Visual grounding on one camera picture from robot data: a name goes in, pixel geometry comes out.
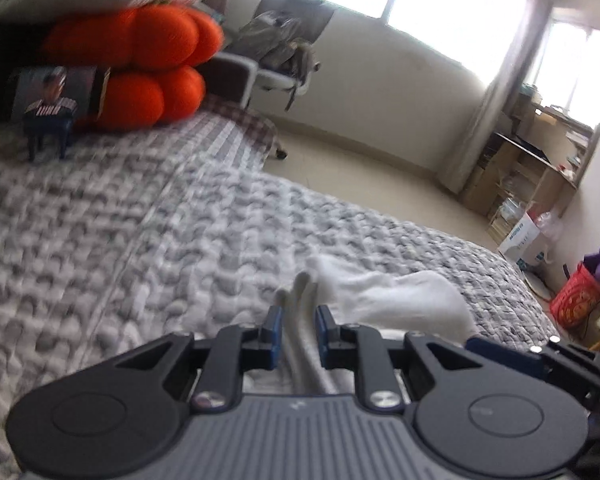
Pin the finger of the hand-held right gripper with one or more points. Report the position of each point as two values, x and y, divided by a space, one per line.
505 355

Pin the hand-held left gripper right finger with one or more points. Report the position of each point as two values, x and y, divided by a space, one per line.
322 337

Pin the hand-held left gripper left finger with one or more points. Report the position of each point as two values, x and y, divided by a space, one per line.
275 337

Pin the small white garment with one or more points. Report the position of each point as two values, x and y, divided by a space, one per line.
405 300

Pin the red bag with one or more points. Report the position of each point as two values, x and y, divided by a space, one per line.
577 300

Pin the grey checked quilt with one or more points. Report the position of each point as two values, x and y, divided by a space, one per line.
230 240

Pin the white cardboard box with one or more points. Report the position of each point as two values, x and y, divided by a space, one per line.
525 237

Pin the wooden shelf unit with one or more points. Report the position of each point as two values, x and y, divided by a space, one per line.
530 175

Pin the white office chair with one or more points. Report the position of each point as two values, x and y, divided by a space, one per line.
280 75

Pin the grey sofa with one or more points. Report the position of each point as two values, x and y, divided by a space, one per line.
232 77

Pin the grey jacket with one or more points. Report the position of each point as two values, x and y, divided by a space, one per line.
280 45

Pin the blue phone stand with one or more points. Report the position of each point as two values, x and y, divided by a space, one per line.
50 125

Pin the smartphone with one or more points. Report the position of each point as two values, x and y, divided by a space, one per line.
55 90

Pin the large window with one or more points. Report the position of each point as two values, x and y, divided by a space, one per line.
430 5

